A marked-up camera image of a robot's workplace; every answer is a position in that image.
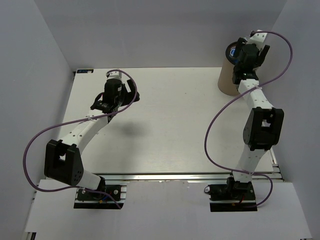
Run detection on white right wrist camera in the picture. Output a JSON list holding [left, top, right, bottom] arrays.
[[246, 30, 268, 50]]

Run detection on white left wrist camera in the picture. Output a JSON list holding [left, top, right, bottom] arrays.
[[106, 70, 122, 80]]

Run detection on blue-label bottle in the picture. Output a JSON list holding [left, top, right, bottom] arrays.
[[229, 48, 236, 58]]

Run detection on small blue table label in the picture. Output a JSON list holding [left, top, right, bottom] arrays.
[[76, 69, 94, 74]]

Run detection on brown cylindrical paper bin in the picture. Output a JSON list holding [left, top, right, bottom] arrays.
[[217, 42, 239, 96]]

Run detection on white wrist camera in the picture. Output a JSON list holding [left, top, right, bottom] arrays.
[[106, 70, 122, 80], [246, 30, 268, 50]]

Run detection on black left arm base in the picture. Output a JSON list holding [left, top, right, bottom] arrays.
[[73, 180, 127, 210]]

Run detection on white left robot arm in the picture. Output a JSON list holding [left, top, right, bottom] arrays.
[[44, 77, 140, 200]]

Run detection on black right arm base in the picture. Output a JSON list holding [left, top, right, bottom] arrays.
[[203, 176, 258, 213]]

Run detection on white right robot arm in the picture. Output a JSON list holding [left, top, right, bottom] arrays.
[[225, 37, 284, 200]]

